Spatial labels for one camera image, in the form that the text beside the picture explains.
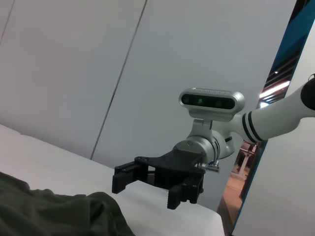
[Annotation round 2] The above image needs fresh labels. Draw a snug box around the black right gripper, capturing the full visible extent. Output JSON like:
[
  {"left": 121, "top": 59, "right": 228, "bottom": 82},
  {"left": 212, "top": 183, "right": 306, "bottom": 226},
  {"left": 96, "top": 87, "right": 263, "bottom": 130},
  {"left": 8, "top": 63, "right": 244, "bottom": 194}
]
[{"left": 112, "top": 149, "right": 205, "bottom": 210}]

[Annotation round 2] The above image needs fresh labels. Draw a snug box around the dark green FREE t-shirt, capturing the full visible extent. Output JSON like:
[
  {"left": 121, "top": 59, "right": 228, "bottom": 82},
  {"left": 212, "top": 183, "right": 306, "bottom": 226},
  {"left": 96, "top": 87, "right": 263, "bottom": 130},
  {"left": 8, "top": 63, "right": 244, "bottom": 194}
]
[{"left": 0, "top": 171, "right": 136, "bottom": 236}]

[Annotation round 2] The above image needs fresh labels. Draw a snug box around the grey background workbench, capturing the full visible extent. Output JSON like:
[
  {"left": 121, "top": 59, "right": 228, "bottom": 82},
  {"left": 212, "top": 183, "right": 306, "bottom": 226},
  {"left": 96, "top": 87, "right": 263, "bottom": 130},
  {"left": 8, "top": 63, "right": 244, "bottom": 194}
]
[{"left": 235, "top": 140, "right": 258, "bottom": 177}]

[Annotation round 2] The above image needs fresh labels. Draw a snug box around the silver right wrist cable plug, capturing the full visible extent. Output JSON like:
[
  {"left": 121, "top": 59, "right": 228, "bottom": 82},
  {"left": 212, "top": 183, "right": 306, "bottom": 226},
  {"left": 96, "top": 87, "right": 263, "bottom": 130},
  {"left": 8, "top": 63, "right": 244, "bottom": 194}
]
[{"left": 198, "top": 159, "right": 221, "bottom": 174}]

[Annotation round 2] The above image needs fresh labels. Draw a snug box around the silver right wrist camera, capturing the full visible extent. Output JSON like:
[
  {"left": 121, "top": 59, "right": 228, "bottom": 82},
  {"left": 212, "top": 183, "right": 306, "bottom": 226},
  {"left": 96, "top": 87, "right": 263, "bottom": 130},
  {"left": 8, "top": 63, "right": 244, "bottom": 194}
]
[{"left": 178, "top": 87, "right": 246, "bottom": 123}]

